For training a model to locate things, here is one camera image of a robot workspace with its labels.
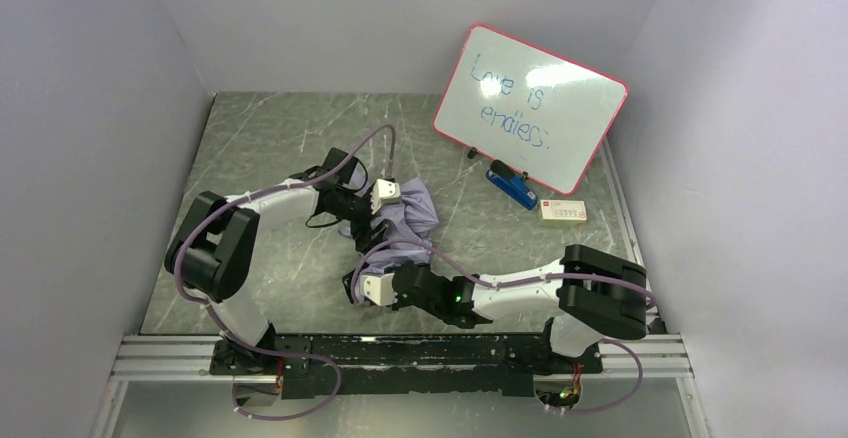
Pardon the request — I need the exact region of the lilac folding umbrella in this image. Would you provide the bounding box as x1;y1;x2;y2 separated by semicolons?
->
357;177;439;286

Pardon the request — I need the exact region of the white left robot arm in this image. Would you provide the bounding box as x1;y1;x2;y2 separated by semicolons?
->
164;148;386;354

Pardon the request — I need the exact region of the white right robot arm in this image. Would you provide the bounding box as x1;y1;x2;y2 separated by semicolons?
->
391;245;651;358

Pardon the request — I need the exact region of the blue black stapler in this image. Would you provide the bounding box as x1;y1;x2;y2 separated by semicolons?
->
486;160;538;210

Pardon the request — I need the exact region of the white staples box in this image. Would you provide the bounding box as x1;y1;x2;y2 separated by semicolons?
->
539;199;588;224

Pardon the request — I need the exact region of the red framed whiteboard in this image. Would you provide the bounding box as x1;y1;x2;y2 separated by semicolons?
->
433;24;629;195

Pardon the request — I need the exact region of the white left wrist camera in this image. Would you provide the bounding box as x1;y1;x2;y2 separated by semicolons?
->
370;179;402;214

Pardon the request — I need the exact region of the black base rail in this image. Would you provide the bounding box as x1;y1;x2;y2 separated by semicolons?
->
208;325;603;399

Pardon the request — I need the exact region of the aluminium frame rail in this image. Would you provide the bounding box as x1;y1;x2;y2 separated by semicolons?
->
89;136;713;438

